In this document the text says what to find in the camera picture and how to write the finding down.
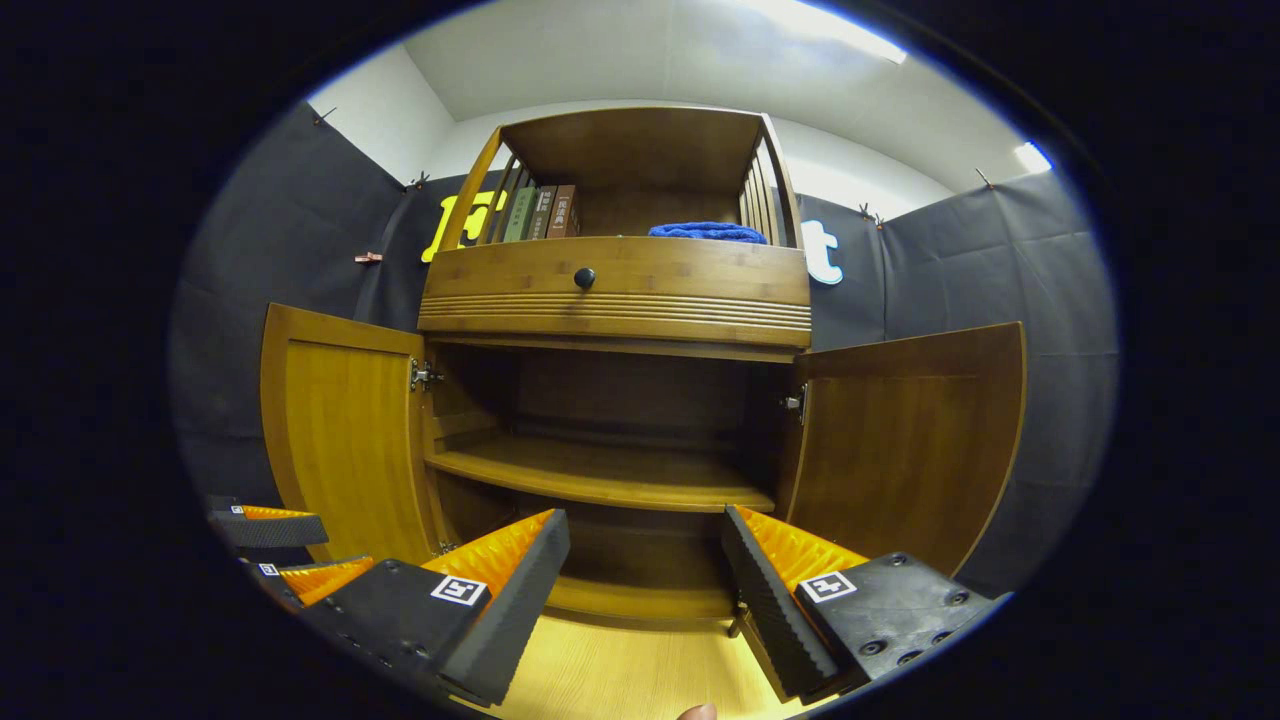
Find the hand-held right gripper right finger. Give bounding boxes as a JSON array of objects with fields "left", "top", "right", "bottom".
[{"left": 720, "top": 504, "right": 1011, "bottom": 706}]

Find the wooden inner shelf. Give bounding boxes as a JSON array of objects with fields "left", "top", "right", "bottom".
[{"left": 425, "top": 435, "right": 777, "bottom": 514}]

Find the blue folded towel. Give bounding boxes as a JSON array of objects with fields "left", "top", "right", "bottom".
[{"left": 648, "top": 222, "right": 769, "bottom": 246}]

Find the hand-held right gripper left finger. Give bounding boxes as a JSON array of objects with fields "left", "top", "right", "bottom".
[{"left": 290, "top": 508, "right": 571, "bottom": 709}]

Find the black backdrop cloth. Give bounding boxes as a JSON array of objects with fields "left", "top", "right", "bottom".
[{"left": 170, "top": 100, "right": 1119, "bottom": 601}]

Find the wooden double-door shoe cabinet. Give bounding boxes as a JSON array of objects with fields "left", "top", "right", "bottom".
[{"left": 415, "top": 106, "right": 816, "bottom": 636}]

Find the green book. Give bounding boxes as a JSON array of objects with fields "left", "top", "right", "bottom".
[{"left": 502, "top": 187, "right": 537, "bottom": 243}]

